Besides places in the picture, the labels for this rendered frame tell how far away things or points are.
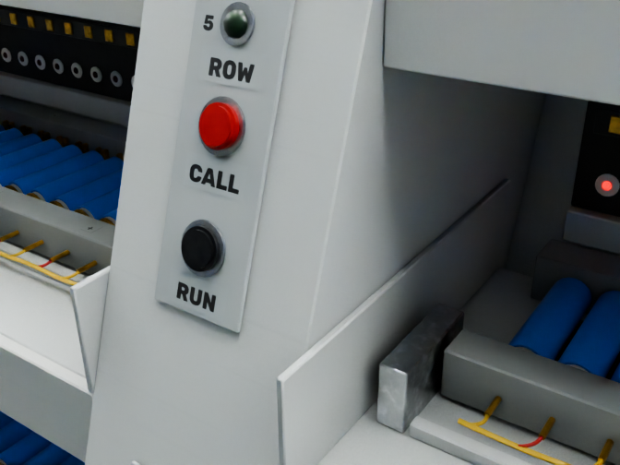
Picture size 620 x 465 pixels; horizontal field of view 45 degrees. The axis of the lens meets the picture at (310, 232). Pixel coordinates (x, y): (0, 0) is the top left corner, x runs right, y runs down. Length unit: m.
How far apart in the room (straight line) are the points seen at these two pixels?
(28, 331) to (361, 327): 0.17
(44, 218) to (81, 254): 0.03
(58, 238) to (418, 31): 0.24
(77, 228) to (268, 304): 0.17
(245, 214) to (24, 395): 0.16
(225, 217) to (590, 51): 0.13
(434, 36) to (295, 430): 0.13
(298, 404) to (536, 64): 0.13
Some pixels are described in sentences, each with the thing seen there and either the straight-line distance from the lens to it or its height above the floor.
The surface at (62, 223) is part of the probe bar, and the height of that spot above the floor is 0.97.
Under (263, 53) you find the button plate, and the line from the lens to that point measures 0.25.
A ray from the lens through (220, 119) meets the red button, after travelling 0.25.
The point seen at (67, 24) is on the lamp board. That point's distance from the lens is 0.57.
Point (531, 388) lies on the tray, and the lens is 0.29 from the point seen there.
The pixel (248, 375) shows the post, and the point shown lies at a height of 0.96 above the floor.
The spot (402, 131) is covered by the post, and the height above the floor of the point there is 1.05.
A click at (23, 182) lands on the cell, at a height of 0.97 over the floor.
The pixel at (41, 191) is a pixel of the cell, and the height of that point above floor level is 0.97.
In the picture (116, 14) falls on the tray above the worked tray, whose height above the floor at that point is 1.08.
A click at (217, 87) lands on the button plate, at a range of 0.26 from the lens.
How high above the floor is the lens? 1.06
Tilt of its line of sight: 11 degrees down
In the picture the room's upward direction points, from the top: 10 degrees clockwise
